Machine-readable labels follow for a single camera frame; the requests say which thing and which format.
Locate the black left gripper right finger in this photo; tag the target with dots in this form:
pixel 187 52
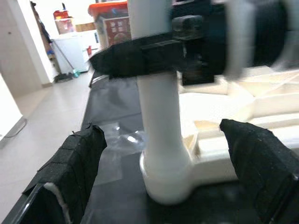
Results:
pixel 257 158

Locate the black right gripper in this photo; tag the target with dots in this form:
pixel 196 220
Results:
pixel 201 58

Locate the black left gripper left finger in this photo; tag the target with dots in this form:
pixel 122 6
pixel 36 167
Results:
pixel 70 163

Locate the white plastic table leg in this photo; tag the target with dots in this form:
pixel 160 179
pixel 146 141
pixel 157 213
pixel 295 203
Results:
pixel 161 112

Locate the orange lid storage box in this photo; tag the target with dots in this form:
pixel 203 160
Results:
pixel 114 28

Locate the black tablecloth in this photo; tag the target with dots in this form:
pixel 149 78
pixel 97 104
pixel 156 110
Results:
pixel 112 105

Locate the brown cardboard carton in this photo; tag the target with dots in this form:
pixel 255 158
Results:
pixel 85 27

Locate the clear tape patch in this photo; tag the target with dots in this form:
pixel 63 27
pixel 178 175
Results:
pixel 126 140

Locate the mop with black head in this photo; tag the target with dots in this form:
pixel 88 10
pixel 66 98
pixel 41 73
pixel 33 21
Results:
pixel 63 78

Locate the red cardboard box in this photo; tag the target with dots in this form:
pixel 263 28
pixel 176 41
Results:
pixel 63 22

